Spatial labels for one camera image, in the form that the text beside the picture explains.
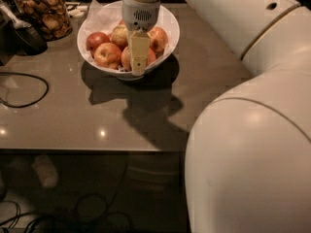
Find black cable on table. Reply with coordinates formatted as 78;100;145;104
0;71;51;110

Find right red-yellow apple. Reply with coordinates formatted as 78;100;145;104
148;26;168;53

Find small white items behind bowl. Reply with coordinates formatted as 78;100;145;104
66;4;87;18

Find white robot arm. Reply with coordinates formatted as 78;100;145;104
185;0;311;233

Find black appliance with silver handle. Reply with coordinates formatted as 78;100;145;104
0;0;48;66

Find black cables on floor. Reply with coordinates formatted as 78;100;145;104
0;152;130;233

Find white ceramic bowl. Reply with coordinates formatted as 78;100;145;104
76;0;181;82

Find glass jar of dried chips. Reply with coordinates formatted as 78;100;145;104
14;0;72;41

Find center yellow-green apple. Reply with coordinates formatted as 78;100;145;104
111;24;128;50

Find red apple under front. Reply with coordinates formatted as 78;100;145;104
147;49;156;65

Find left red apple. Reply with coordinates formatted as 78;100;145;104
86;32;110;55

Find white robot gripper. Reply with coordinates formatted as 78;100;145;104
121;0;160;76

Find yellow-red apple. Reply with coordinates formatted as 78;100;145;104
121;47;131;71
94;43;121;70

